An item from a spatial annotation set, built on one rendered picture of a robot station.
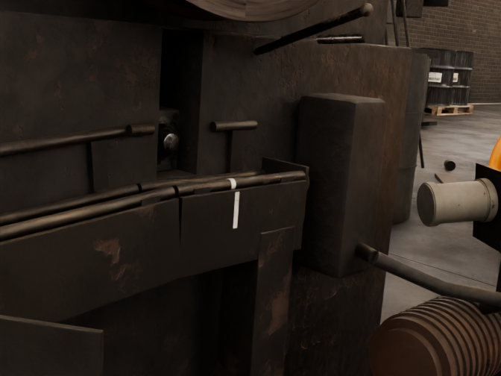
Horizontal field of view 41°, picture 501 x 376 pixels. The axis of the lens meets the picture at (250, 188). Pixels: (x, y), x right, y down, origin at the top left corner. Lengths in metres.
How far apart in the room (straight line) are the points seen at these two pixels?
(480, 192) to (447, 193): 0.05
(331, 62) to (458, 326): 0.40
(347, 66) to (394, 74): 0.13
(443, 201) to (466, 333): 0.17
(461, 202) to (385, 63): 0.27
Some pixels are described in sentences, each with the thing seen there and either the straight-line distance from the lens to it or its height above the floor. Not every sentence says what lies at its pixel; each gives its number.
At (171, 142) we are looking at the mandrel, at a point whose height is 0.74.
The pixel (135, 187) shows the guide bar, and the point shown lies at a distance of 0.71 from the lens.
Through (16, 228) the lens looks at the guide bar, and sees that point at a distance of 0.58.
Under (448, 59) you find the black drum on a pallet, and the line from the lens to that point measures 10.98.
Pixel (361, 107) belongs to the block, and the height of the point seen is 0.79.
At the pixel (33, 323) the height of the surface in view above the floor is 0.72.
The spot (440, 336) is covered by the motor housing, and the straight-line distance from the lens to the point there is 0.88.
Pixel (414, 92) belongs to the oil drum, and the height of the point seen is 0.69.
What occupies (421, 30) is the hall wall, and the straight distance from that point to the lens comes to 12.66.
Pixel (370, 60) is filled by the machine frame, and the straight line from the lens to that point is 1.04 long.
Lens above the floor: 0.86
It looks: 12 degrees down
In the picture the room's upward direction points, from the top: 4 degrees clockwise
